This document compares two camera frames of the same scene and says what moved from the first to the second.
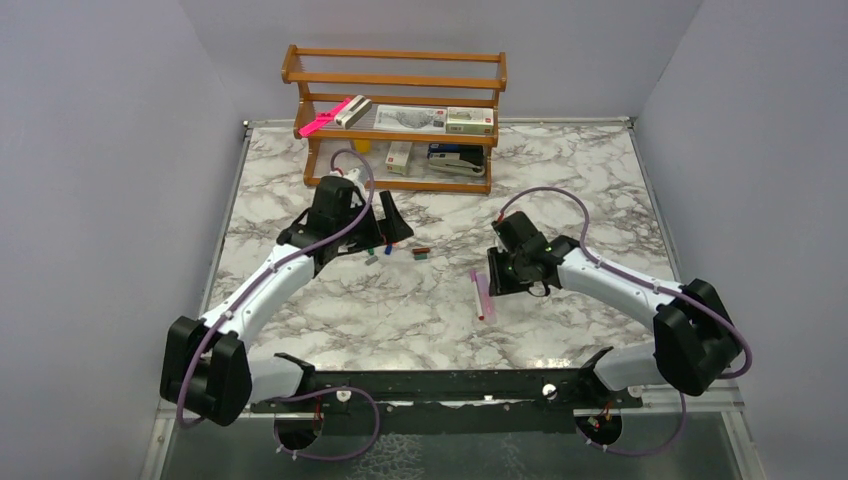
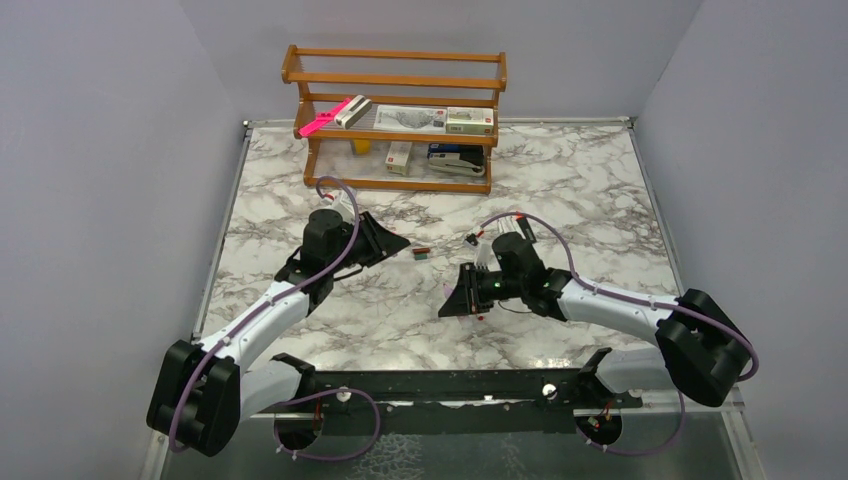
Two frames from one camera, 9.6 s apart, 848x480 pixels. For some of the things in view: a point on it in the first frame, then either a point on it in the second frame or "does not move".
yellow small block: [363, 145] does not move
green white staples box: [469, 120] does not move
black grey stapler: [458, 159] does not move
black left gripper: [393, 227] -> [389, 242]
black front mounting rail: [451, 402] does not move
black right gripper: [499, 283] -> [467, 292]
